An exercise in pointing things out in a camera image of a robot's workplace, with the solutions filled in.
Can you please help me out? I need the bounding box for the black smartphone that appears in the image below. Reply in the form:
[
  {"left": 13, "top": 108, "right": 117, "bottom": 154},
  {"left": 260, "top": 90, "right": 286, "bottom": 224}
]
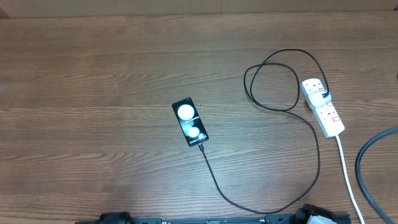
[{"left": 172, "top": 97, "right": 209, "bottom": 147}]

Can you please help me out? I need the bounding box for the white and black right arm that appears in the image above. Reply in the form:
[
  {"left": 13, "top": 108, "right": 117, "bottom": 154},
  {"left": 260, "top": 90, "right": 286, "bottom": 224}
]
[{"left": 293, "top": 203, "right": 337, "bottom": 224}]

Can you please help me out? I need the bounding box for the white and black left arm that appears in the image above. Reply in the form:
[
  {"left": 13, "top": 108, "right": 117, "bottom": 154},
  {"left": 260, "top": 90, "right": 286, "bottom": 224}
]
[{"left": 96, "top": 212, "right": 134, "bottom": 224}]

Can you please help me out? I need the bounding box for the white power strip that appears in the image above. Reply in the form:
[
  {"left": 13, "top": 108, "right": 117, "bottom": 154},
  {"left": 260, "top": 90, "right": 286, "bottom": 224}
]
[{"left": 300, "top": 78, "right": 345, "bottom": 138}]

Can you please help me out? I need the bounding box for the white USB wall charger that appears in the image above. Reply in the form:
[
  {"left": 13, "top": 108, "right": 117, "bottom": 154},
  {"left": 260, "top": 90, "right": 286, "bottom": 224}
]
[{"left": 306, "top": 90, "right": 331, "bottom": 109}]

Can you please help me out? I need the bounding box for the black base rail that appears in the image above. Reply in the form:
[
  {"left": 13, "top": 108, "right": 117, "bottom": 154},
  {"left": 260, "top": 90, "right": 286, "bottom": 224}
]
[{"left": 75, "top": 215, "right": 295, "bottom": 224}]

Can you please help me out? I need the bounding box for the white power strip cord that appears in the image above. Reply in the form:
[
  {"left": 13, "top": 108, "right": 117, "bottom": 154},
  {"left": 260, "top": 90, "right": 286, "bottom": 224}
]
[{"left": 334, "top": 134, "right": 365, "bottom": 224}]

